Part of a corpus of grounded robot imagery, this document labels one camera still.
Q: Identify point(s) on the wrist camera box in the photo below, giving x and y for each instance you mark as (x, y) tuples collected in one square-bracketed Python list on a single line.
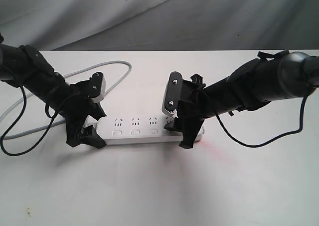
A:
[(172, 93), (97, 87)]

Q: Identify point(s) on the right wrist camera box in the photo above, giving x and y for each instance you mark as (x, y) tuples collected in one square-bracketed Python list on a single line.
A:
[(172, 93)]

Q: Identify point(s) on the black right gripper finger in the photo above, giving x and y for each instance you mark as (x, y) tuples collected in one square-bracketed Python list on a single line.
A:
[(190, 128), (174, 125)]

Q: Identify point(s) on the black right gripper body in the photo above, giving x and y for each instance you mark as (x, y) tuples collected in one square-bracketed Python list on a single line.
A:
[(189, 116)]

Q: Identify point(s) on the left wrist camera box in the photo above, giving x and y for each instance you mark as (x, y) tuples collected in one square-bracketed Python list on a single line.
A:
[(97, 87)]

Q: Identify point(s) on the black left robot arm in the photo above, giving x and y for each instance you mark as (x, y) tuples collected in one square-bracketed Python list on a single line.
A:
[(26, 67)]

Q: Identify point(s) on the grey backdrop cloth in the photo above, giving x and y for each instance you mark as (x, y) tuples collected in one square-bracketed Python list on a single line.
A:
[(141, 25)]

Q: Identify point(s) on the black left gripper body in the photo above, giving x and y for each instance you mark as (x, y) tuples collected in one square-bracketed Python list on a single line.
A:
[(75, 109)]

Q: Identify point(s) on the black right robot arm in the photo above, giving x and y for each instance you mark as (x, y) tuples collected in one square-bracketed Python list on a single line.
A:
[(255, 84)]

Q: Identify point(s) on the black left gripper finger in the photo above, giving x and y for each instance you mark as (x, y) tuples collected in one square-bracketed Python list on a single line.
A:
[(87, 136), (95, 110)]

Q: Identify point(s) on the white five-outlet power strip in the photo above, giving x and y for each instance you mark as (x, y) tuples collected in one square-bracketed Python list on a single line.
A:
[(143, 129)]

